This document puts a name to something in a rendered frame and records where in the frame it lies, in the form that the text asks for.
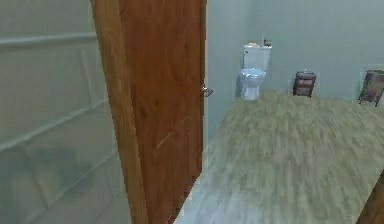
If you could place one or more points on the small dark box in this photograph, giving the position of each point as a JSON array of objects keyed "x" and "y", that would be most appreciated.
[{"x": 267, "y": 42}]

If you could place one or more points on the brown wooden room door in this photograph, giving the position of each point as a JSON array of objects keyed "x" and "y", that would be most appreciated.
[{"x": 160, "y": 100}]

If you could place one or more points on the small yellow item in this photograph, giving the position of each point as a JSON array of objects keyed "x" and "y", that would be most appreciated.
[{"x": 252, "y": 44}]

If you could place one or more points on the dark framed stand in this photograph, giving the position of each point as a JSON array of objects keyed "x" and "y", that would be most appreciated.
[{"x": 371, "y": 86}]

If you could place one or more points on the dark red small bin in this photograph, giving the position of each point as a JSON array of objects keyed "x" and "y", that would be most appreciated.
[{"x": 304, "y": 84}]

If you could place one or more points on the white toilet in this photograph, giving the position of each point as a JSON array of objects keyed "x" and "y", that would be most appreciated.
[{"x": 254, "y": 71}]

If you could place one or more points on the brown wooden furniture corner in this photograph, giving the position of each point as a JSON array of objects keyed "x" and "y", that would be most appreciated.
[{"x": 373, "y": 203}]

